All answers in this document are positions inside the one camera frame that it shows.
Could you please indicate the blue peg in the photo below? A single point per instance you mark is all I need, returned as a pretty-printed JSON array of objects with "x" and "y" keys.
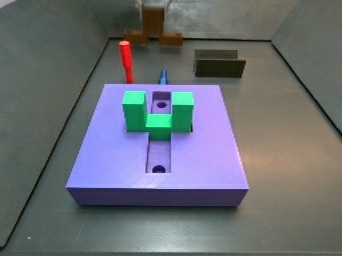
[{"x": 163, "y": 78}]

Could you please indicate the black U-shaped bracket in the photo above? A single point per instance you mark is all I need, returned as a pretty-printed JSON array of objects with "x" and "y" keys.
[{"x": 218, "y": 63}]

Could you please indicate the brown T-shaped block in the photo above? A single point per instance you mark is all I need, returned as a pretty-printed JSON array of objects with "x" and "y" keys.
[{"x": 152, "y": 28}]

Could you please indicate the purple base board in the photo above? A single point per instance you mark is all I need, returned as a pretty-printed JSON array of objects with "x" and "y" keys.
[{"x": 199, "y": 173}]

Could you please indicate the green U-shaped block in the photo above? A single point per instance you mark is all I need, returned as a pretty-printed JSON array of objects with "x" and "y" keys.
[{"x": 168, "y": 116}]

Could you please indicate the red peg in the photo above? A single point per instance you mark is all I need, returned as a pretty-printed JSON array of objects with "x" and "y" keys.
[{"x": 124, "y": 46}]

